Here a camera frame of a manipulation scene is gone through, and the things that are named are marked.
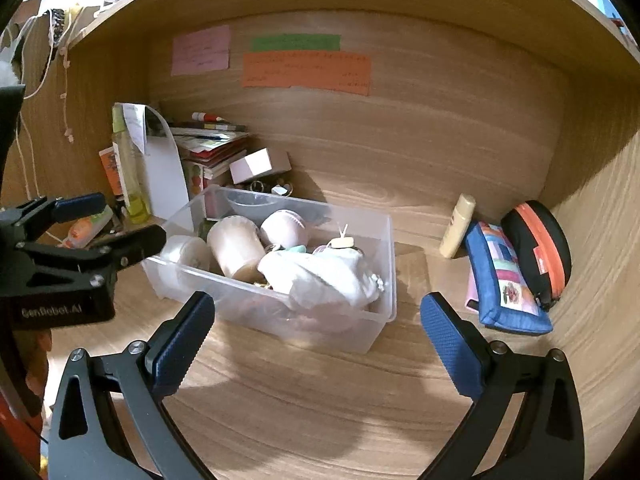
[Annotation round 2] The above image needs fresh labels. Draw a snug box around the white cloth pouch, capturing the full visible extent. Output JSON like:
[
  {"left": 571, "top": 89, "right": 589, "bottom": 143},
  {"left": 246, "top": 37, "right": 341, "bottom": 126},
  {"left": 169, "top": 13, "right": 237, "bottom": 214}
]
[{"left": 257, "top": 247, "right": 384, "bottom": 312}]

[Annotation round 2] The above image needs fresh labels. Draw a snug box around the pink paper note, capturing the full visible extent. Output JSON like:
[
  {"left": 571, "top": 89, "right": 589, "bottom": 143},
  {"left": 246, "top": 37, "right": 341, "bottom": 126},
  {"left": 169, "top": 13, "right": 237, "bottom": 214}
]
[{"left": 171, "top": 25, "right": 231, "bottom": 77}]

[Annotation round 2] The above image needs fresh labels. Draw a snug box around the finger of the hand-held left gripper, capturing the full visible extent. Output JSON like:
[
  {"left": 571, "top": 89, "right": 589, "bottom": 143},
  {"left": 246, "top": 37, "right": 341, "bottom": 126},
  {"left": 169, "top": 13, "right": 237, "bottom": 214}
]
[
  {"left": 0, "top": 192, "right": 107, "bottom": 244},
  {"left": 17, "top": 224, "right": 167, "bottom": 282}
]

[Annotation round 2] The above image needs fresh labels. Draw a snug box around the clear plastic storage box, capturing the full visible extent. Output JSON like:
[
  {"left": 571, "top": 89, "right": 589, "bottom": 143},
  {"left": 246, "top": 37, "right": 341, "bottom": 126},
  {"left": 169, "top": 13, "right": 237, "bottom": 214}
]
[{"left": 141, "top": 184, "right": 397, "bottom": 356}]

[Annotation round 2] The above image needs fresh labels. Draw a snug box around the green paper note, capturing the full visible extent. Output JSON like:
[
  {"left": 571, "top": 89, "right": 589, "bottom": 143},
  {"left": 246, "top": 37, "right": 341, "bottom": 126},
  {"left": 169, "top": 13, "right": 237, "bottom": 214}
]
[{"left": 251, "top": 34, "right": 342, "bottom": 53}]

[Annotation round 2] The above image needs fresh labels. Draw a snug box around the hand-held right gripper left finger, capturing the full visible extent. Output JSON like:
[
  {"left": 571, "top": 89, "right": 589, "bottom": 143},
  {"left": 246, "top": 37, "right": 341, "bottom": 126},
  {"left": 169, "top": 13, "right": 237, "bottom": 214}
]
[{"left": 47, "top": 291, "right": 217, "bottom": 480}]

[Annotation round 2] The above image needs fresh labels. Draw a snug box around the black and orange zip case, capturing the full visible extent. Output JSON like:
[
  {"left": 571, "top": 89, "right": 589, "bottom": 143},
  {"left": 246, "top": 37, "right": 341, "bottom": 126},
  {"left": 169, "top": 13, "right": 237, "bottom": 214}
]
[{"left": 500, "top": 201, "right": 573, "bottom": 311}]

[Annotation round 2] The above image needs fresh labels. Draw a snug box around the cream lotion tube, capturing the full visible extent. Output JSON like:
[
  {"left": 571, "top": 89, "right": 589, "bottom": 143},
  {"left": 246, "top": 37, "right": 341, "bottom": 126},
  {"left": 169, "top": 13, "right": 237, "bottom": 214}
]
[{"left": 439, "top": 193, "right": 477, "bottom": 259}]

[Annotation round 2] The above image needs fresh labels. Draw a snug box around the stack of books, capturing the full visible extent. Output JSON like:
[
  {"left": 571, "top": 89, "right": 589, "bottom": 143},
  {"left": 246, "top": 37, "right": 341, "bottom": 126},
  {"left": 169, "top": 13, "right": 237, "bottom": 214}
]
[{"left": 167, "top": 122, "right": 251, "bottom": 197}]

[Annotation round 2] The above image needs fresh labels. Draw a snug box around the white curved card holder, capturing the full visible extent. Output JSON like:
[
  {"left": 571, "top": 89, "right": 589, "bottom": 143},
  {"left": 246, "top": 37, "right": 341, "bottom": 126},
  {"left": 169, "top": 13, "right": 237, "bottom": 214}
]
[{"left": 142, "top": 105, "right": 190, "bottom": 221}]

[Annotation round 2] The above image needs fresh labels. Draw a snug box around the white hanging cord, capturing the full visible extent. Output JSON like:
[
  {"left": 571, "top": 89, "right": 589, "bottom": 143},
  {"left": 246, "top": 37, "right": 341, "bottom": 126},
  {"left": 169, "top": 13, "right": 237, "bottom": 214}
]
[{"left": 14, "top": 7, "right": 77, "bottom": 202}]

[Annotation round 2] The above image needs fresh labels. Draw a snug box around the orange small carton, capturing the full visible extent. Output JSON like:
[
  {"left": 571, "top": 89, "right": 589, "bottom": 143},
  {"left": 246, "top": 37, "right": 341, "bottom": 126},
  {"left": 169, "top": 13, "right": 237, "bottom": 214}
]
[{"left": 98, "top": 146, "right": 124, "bottom": 197}]

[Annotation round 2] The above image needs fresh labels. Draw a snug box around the orange and white tube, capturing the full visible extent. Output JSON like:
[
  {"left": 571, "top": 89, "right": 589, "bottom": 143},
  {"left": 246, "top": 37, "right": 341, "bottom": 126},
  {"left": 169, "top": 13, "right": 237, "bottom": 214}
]
[{"left": 65, "top": 205, "right": 115, "bottom": 249}]

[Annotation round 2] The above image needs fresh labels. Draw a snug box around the beige plastic cup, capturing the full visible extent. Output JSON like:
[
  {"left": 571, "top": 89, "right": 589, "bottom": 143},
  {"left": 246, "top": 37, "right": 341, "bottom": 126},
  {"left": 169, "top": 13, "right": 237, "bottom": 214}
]
[{"left": 206, "top": 216, "right": 266, "bottom": 281}]

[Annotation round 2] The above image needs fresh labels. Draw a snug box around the beige tag with white tie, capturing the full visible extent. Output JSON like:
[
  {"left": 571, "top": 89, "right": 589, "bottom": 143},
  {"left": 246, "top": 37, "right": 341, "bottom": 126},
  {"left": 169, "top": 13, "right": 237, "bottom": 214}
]
[{"left": 327, "top": 224, "right": 357, "bottom": 251}]

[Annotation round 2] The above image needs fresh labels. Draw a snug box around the white round jar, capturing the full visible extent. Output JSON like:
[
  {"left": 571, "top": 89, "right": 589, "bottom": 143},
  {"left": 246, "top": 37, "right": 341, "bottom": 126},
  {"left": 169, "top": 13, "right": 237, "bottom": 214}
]
[{"left": 162, "top": 235, "right": 212, "bottom": 274}]

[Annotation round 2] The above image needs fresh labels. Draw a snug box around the pink round case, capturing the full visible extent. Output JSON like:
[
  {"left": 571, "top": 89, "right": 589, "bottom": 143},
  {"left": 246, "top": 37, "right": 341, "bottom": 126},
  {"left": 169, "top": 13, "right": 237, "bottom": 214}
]
[{"left": 260, "top": 209, "right": 307, "bottom": 250}]

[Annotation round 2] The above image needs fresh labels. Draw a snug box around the yellow green spray bottle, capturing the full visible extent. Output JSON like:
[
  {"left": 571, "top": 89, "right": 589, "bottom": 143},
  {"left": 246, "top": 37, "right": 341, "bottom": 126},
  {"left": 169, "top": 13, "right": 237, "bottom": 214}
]
[{"left": 111, "top": 105, "right": 151, "bottom": 225}]

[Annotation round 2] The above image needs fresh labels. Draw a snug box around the wooden desktop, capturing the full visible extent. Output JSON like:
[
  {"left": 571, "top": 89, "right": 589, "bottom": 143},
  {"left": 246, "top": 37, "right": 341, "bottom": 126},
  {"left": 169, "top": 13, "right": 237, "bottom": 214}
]
[{"left": 45, "top": 180, "right": 603, "bottom": 480}]

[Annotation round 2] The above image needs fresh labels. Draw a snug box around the white paper receipt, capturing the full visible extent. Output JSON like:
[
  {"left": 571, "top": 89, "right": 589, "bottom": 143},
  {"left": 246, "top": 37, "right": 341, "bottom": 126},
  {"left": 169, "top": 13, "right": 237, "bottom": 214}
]
[{"left": 120, "top": 102, "right": 149, "bottom": 156}]

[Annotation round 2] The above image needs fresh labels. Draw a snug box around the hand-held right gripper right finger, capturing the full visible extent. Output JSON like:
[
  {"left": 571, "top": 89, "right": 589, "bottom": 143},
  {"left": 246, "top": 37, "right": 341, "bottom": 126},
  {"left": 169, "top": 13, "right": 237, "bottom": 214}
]
[{"left": 417, "top": 291, "right": 585, "bottom": 480}]

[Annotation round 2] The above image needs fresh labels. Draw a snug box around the orange paper note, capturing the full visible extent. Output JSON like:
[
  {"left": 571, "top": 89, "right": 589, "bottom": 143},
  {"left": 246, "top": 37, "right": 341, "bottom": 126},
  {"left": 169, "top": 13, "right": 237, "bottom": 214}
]
[{"left": 241, "top": 51, "right": 373, "bottom": 97}]

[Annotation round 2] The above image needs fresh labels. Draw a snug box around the blue patchwork pencil pouch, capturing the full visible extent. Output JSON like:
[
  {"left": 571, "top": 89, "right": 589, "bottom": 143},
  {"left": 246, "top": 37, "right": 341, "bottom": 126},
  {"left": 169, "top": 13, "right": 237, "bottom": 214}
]
[{"left": 465, "top": 221, "right": 554, "bottom": 337}]

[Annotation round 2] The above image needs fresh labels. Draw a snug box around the orange cloth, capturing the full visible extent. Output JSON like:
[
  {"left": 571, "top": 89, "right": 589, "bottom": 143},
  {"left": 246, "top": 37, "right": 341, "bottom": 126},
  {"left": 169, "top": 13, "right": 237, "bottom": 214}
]
[{"left": 0, "top": 330, "right": 52, "bottom": 463}]

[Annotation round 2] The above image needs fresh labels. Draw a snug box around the clear bowl of trinkets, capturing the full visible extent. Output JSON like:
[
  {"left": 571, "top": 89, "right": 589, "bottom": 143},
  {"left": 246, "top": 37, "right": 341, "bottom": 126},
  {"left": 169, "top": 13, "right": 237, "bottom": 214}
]
[{"left": 227, "top": 177, "right": 297, "bottom": 222}]

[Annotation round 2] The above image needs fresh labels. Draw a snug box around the small white cardboard box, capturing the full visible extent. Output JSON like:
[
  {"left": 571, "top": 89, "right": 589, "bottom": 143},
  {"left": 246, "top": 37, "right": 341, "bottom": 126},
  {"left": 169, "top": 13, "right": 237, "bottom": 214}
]
[{"left": 229, "top": 148, "right": 292, "bottom": 185}]

